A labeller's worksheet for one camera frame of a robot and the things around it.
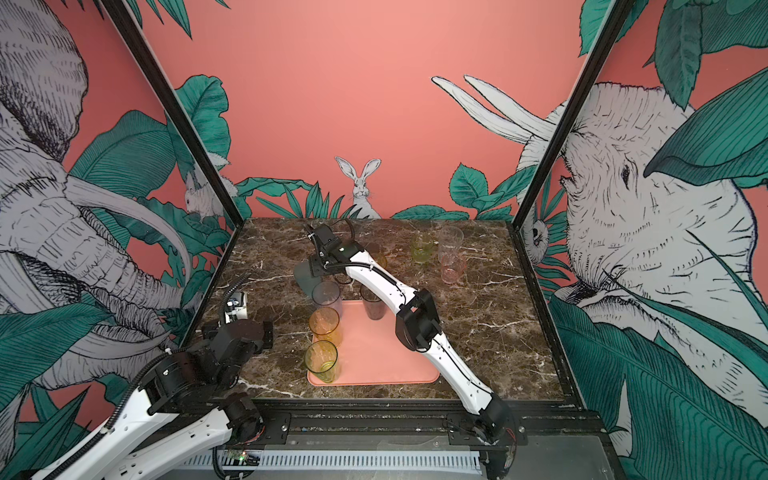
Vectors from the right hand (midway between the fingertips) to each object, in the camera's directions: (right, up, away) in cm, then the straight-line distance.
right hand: (312, 264), depth 92 cm
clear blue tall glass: (+5, -9, -4) cm, 11 cm away
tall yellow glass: (+7, -15, -14) cm, 22 cm away
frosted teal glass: (-5, -5, +9) cm, 12 cm away
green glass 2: (+37, +5, +20) cm, 42 cm away
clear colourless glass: (+47, +6, +18) cm, 51 cm away
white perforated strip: (+34, -46, -22) cm, 62 cm away
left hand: (-9, -12, -22) cm, 27 cm away
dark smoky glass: (+20, -14, +1) cm, 24 cm away
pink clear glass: (+47, -2, +11) cm, 48 cm away
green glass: (+7, -24, -17) cm, 30 cm away
